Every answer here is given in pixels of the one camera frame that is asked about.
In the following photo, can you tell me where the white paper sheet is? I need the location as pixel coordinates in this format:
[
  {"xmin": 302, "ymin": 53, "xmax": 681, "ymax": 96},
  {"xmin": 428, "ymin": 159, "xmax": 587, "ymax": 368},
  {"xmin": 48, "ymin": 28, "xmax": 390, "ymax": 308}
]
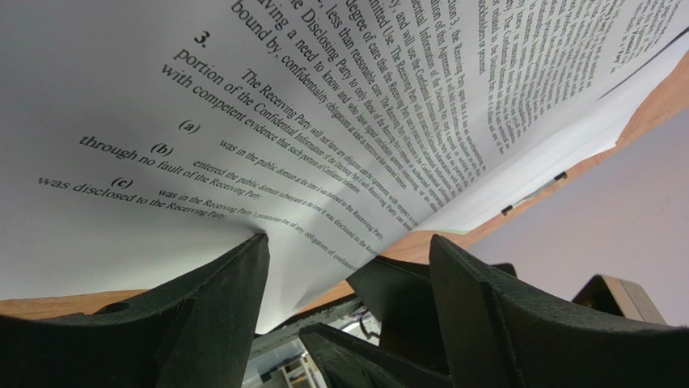
[{"xmin": 448, "ymin": 34, "xmax": 688, "ymax": 205}]

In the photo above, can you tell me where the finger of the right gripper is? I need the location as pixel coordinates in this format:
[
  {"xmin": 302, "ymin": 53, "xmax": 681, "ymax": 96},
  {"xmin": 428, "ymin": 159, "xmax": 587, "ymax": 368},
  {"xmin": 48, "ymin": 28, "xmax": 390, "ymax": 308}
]
[
  {"xmin": 298, "ymin": 323, "xmax": 453, "ymax": 387},
  {"xmin": 345, "ymin": 255, "xmax": 518, "ymax": 373}
]

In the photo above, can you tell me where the green clipboard folder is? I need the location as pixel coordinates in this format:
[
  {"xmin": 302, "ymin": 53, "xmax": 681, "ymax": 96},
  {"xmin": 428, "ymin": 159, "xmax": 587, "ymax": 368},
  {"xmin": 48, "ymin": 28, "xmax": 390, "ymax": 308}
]
[{"xmin": 418, "ymin": 171, "xmax": 568, "ymax": 234}]

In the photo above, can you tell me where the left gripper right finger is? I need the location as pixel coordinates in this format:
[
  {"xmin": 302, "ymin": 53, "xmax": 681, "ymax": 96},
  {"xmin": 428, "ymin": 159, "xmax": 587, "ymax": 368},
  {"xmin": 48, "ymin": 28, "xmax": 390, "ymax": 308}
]
[{"xmin": 429, "ymin": 235, "xmax": 688, "ymax": 387}]

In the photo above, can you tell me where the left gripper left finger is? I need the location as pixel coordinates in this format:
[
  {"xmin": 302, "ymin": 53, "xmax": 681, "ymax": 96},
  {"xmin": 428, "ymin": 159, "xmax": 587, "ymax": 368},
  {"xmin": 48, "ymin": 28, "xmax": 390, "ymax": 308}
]
[{"xmin": 1, "ymin": 234, "xmax": 270, "ymax": 387}]

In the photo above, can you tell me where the text-filled paper sheet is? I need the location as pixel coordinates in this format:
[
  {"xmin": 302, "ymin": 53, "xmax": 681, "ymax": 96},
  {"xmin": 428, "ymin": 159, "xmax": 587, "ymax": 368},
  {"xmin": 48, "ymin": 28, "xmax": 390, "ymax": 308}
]
[{"xmin": 1, "ymin": 1, "xmax": 688, "ymax": 331}]

